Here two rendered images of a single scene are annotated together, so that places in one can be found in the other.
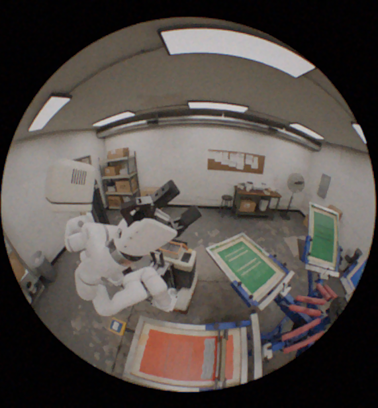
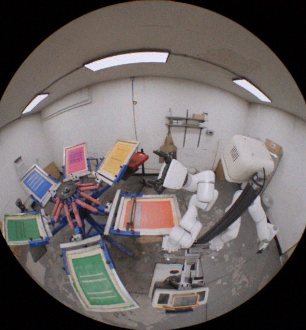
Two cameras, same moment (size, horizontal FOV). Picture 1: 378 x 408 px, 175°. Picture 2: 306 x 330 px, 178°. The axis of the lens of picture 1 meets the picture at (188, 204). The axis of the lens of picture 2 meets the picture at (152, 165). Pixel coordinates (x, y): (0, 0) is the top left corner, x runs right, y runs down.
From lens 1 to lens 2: 0.45 m
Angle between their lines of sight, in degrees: 121
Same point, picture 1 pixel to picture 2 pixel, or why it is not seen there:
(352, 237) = (9, 209)
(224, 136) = not seen: outside the picture
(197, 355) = (143, 216)
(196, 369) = (143, 207)
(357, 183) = not seen: outside the picture
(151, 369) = (165, 203)
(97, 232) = (201, 174)
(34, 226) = (288, 195)
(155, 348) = (167, 216)
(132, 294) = (187, 216)
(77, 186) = (230, 157)
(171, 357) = (157, 212)
